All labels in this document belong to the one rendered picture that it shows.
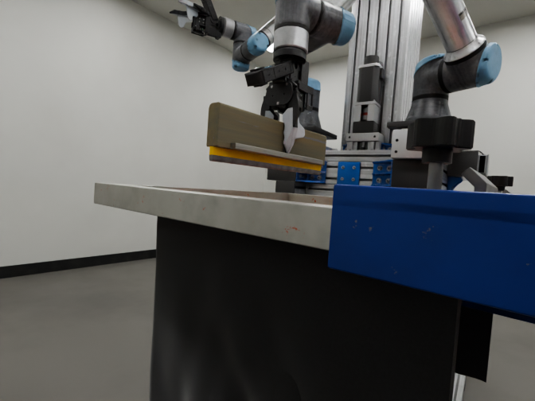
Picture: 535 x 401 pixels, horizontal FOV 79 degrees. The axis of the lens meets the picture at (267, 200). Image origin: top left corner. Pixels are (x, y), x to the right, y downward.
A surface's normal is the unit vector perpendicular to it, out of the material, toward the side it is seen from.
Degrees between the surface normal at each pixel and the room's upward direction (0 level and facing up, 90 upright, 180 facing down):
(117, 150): 90
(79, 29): 90
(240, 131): 91
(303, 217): 90
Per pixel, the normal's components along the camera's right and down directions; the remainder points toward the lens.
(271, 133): 0.76, 0.09
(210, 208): -0.64, -0.01
